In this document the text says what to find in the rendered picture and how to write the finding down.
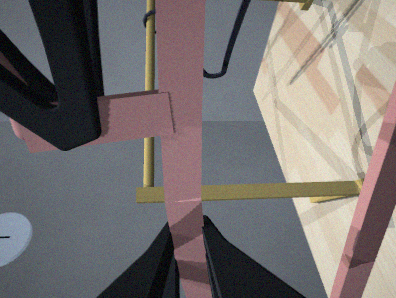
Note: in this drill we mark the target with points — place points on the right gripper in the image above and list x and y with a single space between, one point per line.
70 34

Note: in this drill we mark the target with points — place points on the black clothes hanger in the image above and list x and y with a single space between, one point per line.
239 19

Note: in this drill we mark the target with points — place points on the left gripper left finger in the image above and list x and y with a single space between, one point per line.
154 274

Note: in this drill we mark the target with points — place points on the olive-yellow wooden hanger rack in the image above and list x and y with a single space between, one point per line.
314 190

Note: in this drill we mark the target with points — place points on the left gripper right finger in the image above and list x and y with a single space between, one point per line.
233 274

